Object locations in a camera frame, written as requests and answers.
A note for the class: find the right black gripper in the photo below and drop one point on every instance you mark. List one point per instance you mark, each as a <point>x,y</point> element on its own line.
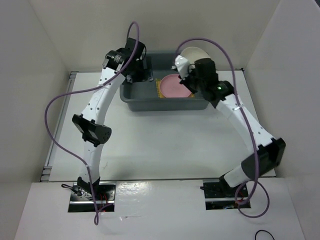
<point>185,81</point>

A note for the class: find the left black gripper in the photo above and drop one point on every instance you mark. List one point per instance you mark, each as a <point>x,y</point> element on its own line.
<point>144,74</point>

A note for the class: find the pink plastic plate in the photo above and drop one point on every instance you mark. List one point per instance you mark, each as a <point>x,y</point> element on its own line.
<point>171,88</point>

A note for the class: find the yellow bamboo mat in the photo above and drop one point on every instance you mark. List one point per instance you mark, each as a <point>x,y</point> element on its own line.
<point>159,93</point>

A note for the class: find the white bowl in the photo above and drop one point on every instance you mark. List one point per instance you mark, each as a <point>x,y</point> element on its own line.
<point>193,54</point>

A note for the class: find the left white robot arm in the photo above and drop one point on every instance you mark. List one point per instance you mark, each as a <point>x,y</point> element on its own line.
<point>126,63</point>

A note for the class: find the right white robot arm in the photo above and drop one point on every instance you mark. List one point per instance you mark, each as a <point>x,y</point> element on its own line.
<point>265,151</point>

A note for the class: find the grey plastic bin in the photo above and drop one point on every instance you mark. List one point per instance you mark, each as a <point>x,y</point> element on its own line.
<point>143,96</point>

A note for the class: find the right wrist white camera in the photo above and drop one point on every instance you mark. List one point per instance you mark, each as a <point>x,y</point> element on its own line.
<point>181,65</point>

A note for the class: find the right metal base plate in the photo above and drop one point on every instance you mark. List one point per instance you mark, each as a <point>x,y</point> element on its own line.
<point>218,196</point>

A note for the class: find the metal base plate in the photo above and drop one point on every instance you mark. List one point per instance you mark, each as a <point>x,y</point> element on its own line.
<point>81,202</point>
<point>218,196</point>

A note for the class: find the aluminium table edge rail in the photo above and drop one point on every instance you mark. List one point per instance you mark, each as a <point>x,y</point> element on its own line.
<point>47,169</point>

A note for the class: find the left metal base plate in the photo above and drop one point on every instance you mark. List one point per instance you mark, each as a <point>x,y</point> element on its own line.
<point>81,202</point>

